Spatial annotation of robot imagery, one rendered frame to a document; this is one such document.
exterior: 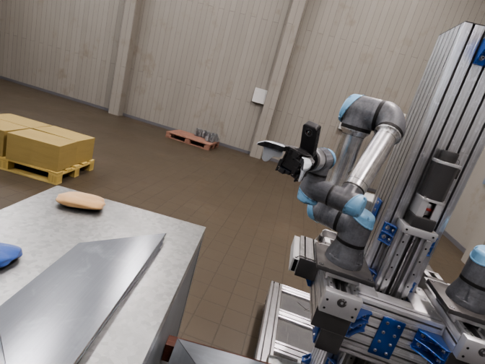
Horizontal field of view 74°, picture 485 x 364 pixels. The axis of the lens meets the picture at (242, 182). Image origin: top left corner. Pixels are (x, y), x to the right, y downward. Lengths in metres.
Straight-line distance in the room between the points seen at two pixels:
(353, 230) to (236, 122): 7.62
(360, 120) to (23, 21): 11.15
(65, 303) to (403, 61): 8.62
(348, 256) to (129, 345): 0.88
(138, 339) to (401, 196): 1.17
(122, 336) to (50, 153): 3.61
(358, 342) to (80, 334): 1.13
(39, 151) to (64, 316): 3.63
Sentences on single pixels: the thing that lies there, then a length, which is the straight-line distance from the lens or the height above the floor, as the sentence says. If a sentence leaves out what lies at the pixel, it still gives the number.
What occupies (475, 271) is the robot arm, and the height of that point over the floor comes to 1.18.
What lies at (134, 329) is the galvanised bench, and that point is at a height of 1.05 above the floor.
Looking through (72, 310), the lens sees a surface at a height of 1.07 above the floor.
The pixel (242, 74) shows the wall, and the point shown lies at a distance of 8.78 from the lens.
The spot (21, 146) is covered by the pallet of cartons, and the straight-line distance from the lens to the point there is 4.43.
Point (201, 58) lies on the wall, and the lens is 9.09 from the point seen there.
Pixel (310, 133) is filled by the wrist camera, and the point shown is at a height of 1.52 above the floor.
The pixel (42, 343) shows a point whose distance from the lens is 0.73.
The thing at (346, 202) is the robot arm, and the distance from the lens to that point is 1.06.
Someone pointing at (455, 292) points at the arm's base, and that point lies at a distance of 1.56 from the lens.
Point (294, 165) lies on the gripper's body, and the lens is 0.92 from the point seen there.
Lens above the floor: 1.59
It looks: 15 degrees down
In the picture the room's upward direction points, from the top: 16 degrees clockwise
